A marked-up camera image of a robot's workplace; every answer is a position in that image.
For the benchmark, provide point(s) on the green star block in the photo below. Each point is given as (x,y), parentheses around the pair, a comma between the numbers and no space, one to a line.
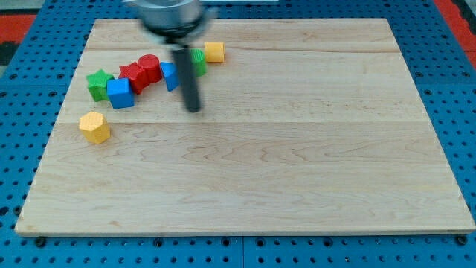
(97,85)

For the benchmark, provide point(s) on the green cylinder block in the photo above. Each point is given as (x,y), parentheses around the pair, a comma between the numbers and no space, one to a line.
(198,61)

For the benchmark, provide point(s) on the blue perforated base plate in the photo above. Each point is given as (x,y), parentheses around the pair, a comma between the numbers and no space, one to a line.
(36,80)

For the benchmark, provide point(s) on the blue wedge block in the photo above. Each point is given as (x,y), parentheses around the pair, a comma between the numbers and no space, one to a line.
(170,75)

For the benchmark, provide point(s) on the red star block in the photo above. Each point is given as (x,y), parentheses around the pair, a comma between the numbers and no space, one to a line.
(136,75)

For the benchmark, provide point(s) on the wooden board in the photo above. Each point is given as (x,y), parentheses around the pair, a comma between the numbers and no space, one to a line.
(309,127)

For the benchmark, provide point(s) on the blue cube block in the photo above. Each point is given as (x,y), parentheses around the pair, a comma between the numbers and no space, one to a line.
(120,94)

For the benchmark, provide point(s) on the yellow hexagon block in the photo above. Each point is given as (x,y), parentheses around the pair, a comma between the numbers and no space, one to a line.
(94,127)

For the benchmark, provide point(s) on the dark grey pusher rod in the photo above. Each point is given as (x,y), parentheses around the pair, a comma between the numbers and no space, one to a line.
(187,78)

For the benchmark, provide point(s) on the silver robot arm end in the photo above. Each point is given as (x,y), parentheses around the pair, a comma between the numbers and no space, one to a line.
(174,22)

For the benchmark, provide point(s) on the yellow heart block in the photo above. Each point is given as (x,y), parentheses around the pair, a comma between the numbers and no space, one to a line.
(214,52)

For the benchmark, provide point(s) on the red cylinder block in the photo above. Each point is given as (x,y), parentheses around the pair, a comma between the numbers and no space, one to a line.
(151,64)

